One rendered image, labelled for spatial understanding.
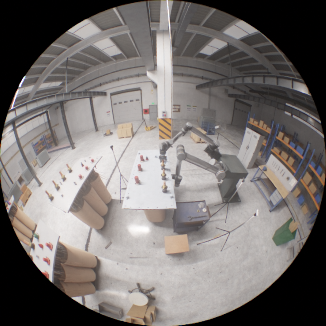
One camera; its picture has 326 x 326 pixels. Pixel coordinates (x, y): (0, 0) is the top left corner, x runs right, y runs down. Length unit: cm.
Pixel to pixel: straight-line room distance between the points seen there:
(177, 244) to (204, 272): 140
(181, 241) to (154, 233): 112
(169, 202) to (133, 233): 162
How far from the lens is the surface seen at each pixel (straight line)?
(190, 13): 535
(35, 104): 884
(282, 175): 508
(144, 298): 239
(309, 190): 794
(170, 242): 168
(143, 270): 267
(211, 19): 1012
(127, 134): 787
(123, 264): 279
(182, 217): 186
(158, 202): 142
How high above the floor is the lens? 258
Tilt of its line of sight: 36 degrees down
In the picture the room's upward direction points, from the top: 1 degrees counter-clockwise
